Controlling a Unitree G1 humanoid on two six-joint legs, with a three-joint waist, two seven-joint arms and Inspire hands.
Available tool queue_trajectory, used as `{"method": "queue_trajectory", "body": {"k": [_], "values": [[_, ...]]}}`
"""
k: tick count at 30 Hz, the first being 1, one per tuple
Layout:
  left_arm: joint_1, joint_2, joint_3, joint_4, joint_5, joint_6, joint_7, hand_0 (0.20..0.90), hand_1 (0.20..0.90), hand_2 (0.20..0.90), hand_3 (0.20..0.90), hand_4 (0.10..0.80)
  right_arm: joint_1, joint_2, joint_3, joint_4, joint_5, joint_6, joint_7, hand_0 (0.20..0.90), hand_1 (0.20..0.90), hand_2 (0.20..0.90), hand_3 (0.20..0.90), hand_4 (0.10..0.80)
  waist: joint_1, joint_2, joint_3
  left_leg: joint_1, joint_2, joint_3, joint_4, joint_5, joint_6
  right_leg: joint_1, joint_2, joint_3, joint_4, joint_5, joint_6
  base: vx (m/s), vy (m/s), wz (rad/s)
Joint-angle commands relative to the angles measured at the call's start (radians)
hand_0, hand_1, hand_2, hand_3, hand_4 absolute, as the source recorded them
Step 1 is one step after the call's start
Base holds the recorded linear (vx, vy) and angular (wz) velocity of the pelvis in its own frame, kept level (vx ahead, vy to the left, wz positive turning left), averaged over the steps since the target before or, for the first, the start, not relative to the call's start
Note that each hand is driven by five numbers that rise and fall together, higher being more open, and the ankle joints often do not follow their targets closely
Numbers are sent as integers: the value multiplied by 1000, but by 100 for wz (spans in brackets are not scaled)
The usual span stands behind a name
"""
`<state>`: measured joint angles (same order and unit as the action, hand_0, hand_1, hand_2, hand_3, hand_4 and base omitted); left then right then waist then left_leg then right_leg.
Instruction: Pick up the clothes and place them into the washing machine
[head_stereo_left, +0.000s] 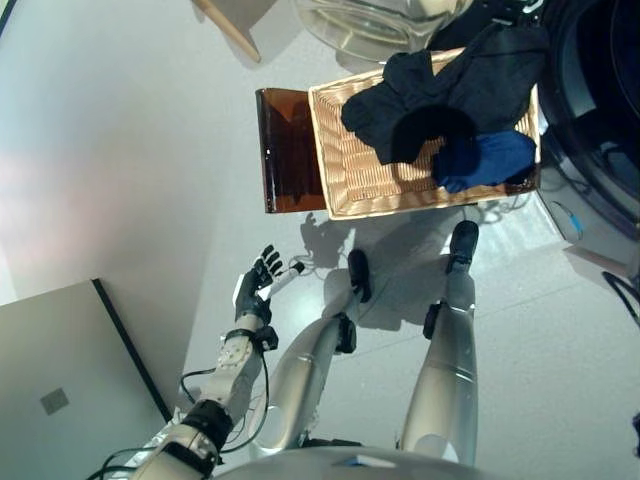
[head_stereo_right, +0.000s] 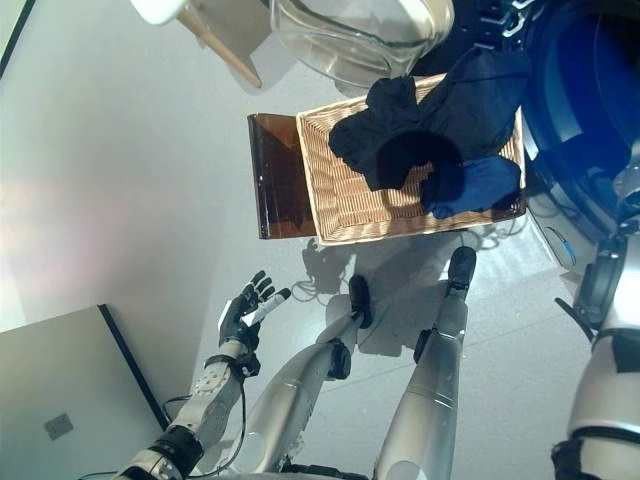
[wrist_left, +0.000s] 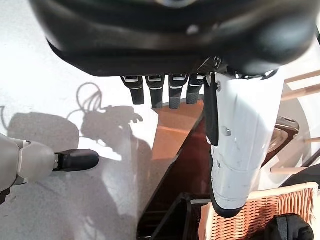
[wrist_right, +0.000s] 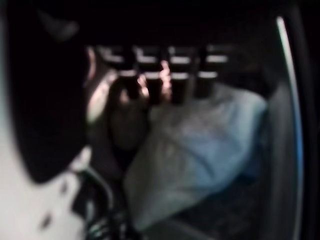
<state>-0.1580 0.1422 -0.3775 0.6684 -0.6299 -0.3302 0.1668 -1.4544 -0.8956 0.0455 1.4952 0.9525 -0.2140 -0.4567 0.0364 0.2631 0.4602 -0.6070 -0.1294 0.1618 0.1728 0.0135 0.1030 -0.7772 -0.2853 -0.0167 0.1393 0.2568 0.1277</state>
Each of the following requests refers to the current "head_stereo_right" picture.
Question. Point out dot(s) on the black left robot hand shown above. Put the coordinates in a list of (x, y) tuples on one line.
[(237, 322)]

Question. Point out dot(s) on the black left robot foot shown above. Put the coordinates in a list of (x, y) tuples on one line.
[(360, 300)]

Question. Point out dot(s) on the brown translucent acrylic stool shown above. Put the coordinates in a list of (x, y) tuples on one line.
[(280, 185)]

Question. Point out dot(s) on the white chair with wooden legs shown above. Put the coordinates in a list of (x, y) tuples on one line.
[(160, 10)]

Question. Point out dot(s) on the white panel with black edge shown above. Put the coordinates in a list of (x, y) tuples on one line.
[(60, 390)]

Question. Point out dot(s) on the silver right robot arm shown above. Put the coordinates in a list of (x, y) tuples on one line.
[(610, 360)]

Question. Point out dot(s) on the dark navy garment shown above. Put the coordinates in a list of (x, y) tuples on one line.
[(480, 100)]

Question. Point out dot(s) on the silver right robot leg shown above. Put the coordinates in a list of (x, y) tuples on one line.
[(430, 400)]

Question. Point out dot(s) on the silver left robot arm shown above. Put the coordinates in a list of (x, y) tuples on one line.
[(210, 395)]

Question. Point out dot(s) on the large flat wicker basket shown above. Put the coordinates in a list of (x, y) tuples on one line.
[(345, 200)]

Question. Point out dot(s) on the black garment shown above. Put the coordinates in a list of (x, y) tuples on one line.
[(390, 135)]

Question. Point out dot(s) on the round glass washer door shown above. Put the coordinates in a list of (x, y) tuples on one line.
[(350, 30)]

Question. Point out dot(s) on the grey front-load washing machine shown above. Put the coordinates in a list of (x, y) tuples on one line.
[(570, 75)]

